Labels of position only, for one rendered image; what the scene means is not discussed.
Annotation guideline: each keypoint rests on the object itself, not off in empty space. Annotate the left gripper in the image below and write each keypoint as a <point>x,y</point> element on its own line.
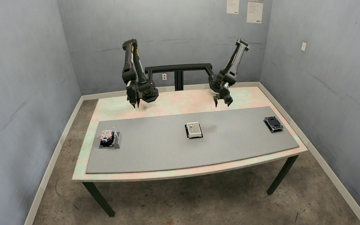
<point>217,98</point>

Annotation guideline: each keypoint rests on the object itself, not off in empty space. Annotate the black vial rack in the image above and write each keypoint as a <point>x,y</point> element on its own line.
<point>108,143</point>

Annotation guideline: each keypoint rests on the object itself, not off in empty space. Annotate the white tube carrier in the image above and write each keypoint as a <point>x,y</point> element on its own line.
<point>195,130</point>

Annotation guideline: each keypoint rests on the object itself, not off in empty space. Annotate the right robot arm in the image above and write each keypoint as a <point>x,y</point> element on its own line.
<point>129,75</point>

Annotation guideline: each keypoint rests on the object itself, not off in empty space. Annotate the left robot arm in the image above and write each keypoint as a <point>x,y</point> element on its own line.
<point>226,77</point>

